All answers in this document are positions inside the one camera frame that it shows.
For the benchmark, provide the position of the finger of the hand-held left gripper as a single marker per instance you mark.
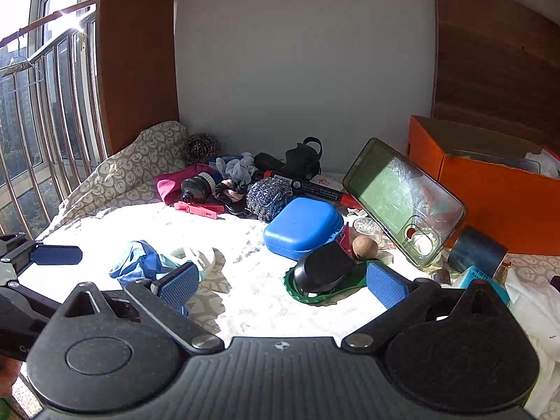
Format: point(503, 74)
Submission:
point(57, 254)

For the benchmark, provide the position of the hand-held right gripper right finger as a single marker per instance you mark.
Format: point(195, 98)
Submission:
point(387, 286)

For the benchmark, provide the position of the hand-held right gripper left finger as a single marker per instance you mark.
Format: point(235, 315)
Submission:
point(177, 288)

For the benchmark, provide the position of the white tape roll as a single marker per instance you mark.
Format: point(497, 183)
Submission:
point(206, 262)

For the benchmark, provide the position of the blue plastic bag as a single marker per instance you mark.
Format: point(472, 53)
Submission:
point(135, 262)

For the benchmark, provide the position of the orange cardboard box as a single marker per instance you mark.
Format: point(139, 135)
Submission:
point(494, 201)

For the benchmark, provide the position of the green scalloped lid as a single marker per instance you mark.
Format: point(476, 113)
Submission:
point(355, 280)

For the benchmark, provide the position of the brown wooden ball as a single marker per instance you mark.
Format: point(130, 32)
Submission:
point(365, 247)

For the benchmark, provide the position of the small metal strainer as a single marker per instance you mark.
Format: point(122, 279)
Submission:
point(364, 226)

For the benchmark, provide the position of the pink clothespin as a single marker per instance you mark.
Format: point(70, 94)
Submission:
point(197, 208)

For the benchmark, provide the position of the light blue tissue packet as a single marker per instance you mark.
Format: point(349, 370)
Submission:
point(479, 276)

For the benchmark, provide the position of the transparent green case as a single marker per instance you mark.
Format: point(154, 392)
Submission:
point(393, 192)

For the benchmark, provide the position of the dark blue cylinder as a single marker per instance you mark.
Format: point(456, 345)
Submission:
point(474, 249)

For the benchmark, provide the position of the black ribbed bottle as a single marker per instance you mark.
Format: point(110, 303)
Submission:
point(197, 188)

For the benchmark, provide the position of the blue plastic case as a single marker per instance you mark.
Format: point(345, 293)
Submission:
point(302, 227)

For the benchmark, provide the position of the pink cloth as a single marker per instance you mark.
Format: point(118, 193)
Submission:
point(170, 183)

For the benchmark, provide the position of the brown and pink scrunchie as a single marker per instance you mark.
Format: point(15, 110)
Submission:
point(229, 190)

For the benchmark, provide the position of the black marker pen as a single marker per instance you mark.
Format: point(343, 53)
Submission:
point(319, 191)

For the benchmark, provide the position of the silver steel wool scourer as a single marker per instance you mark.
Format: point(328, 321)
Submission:
point(267, 199)

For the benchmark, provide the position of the light blue sock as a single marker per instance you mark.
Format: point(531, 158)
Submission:
point(238, 168)

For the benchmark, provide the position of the bronze steel wool scourer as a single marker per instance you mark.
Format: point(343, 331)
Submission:
point(200, 148)

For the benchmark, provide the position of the white tissue paper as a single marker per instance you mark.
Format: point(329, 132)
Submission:
point(533, 315)

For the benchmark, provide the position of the black phone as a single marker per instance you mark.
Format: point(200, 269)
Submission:
point(555, 282)

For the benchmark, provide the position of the clear plastic container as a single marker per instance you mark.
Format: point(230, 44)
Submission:
point(516, 162)

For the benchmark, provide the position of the crumpled white plastic bag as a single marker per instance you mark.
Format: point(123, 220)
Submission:
point(544, 159)

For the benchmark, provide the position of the metal window railing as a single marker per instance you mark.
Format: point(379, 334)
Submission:
point(48, 48)

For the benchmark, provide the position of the brown wooden desk side panel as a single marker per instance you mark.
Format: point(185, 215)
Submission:
point(135, 52)

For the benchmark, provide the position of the window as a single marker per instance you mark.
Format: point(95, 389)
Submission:
point(37, 0)

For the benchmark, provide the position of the wood-grain desk panel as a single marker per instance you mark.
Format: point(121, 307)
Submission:
point(494, 52)

